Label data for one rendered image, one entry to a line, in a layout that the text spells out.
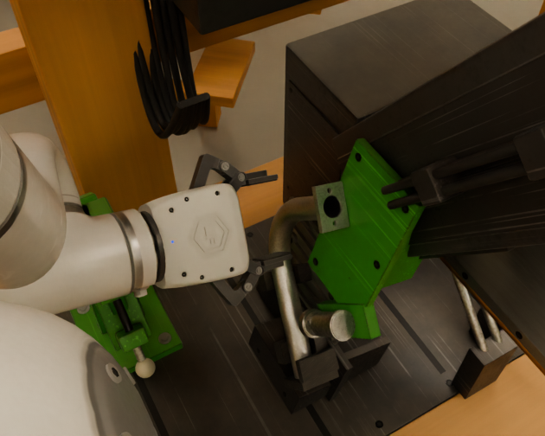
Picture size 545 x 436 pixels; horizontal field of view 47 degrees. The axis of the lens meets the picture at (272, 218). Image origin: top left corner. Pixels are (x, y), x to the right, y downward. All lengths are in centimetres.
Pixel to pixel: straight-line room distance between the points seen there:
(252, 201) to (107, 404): 101
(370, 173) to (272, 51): 233
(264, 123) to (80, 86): 183
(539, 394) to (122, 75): 73
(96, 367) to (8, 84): 77
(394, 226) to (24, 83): 53
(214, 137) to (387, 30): 170
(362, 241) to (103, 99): 38
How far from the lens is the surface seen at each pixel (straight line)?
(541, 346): 77
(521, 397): 100
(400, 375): 97
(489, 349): 89
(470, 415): 97
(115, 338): 92
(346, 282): 78
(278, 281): 85
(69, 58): 81
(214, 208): 66
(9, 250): 40
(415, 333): 101
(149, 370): 91
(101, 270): 60
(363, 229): 73
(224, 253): 66
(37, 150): 53
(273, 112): 267
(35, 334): 17
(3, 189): 35
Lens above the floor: 176
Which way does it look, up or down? 51 degrees down
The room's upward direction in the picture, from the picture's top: straight up
